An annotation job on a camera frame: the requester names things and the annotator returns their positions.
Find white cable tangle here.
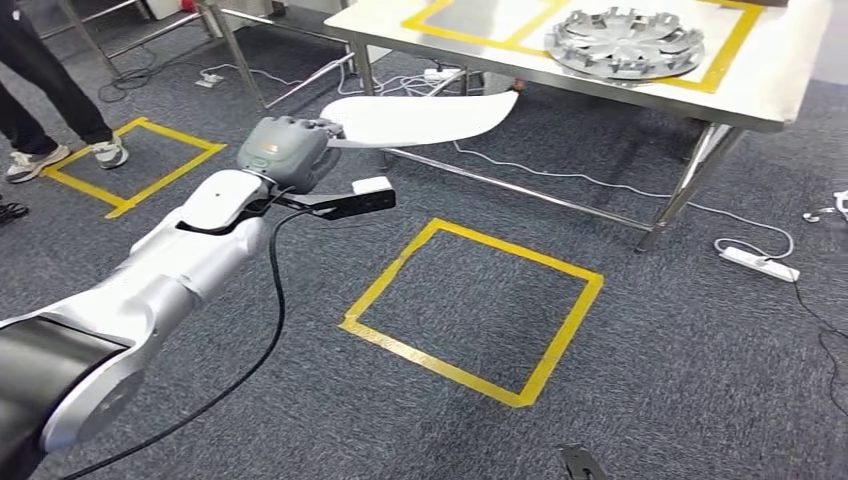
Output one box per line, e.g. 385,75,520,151
198,60,465,99

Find white power strip cable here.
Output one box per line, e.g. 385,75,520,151
452,140,796,261

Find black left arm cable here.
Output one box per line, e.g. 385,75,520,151
59,207,313,480

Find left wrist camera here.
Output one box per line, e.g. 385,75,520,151
270,176,397,222

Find white curved plastic part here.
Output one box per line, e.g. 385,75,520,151
319,90,520,149

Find steel frame table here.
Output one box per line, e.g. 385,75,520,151
39,0,359,111

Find yellow tape outline on workbench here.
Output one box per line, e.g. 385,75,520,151
400,0,764,95

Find grey wheel hubcap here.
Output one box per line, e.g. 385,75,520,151
544,6,707,82

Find steel workbench table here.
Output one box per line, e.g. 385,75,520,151
324,0,833,254

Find black floor cable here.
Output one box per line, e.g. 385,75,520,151
791,278,848,419
97,46,200,104

